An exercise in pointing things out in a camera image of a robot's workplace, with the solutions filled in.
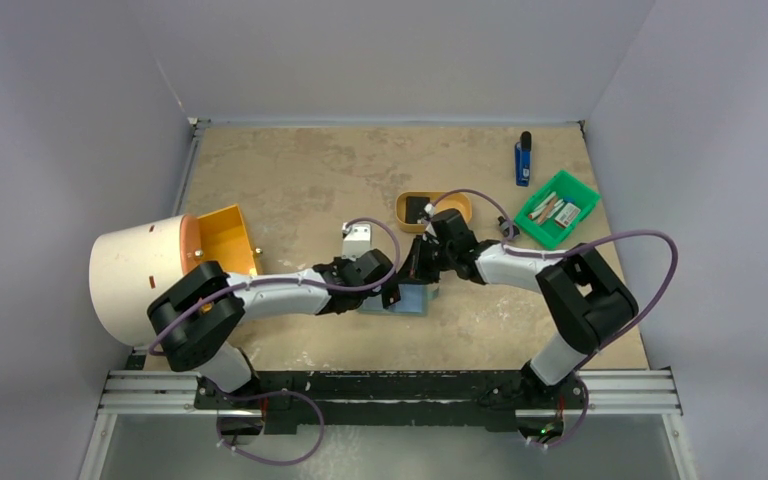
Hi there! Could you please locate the grey-green card holder wallet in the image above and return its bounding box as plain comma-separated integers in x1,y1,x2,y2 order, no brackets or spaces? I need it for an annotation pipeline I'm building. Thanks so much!
357,283,439,317

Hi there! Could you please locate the black credit card stack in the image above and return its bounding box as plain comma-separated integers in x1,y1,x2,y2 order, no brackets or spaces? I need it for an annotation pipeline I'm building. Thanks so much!
404,195,430,225

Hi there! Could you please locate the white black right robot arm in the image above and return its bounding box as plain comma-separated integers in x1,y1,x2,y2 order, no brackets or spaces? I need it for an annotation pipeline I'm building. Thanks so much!
397,209,639,407

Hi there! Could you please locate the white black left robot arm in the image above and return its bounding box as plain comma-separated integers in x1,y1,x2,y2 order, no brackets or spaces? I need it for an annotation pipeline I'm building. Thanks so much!
147,249,395,409

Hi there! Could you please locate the tan oval tray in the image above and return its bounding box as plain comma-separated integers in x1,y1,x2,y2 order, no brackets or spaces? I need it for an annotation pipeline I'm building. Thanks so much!
394,191,472,234

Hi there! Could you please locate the small black binder clip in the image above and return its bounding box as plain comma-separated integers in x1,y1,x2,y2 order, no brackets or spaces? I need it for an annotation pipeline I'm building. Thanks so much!
497,216,521,240

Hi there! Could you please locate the orange pencil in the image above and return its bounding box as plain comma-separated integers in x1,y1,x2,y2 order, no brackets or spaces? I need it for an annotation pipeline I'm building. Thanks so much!
535,197,558,225

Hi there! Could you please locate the white red staple box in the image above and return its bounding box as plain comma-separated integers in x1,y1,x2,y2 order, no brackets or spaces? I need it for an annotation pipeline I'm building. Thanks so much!
553,202,581,229

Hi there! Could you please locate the green plastic bin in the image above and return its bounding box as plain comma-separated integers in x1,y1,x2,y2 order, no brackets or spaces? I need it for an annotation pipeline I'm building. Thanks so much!
514,170,601,249

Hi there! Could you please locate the yellow drawer box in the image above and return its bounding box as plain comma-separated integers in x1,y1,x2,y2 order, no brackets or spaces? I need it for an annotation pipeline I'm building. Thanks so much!
198,204,263,275

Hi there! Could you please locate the white cylinder container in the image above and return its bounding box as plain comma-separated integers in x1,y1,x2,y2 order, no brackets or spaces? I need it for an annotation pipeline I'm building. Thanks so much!
88,214,201,347

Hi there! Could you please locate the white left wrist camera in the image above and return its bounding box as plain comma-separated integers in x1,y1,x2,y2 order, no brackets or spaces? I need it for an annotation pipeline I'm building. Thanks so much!
341,222,372,260

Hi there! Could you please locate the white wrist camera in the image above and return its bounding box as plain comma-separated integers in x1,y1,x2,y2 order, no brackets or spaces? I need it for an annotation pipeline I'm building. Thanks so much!
341,222,372,260
422,203,436,237

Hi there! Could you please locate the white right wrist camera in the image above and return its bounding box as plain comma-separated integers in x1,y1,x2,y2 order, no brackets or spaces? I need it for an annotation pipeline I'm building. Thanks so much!
422,203,436,237

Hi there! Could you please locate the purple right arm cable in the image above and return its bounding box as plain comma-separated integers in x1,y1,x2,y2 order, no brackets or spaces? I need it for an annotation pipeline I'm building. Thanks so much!
424,188,680,452

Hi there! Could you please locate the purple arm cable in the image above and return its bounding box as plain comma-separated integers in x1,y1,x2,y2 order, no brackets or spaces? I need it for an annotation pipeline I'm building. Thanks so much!
424,188,680,452
146,217,402,467

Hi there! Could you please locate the black aluminium base frame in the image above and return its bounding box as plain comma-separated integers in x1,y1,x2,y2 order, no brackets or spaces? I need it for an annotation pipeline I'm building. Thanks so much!
100,348,681,443

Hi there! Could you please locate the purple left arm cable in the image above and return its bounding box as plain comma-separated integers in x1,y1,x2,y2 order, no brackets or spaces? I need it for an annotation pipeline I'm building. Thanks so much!
146,217,402,467

